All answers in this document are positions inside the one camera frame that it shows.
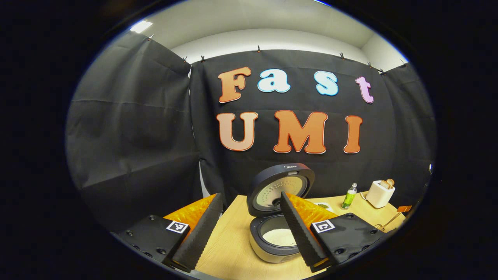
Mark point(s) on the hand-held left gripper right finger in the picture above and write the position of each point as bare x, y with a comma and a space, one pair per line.
299, 233

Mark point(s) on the small dish of greens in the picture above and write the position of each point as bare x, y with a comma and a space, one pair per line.
323, 205

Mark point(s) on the small ceiling light panel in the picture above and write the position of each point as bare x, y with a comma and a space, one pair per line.
141, 26

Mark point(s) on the white rice heap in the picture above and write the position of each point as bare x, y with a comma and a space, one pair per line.
278, 237

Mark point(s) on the dark grey rice cooker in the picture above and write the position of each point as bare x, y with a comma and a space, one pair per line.
280, 169

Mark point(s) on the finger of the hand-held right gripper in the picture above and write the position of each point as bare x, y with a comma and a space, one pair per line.
404, 209

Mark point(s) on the long ceiling light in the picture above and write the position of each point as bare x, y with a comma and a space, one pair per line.
321, 2

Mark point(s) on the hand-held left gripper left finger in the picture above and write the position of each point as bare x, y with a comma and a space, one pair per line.
202, 233

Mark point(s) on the row of black cloth clips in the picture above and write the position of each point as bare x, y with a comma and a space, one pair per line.
258, 49

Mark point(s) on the black backdrop cloth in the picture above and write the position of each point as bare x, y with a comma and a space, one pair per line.
136, 128

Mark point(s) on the toasted bread slice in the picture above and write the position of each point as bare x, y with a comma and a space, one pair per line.
385, 184
390, 182

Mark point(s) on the white toaster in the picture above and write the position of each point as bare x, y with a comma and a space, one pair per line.
378, 196

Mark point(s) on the green drink bottle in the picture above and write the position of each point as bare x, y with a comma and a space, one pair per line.
349, 198

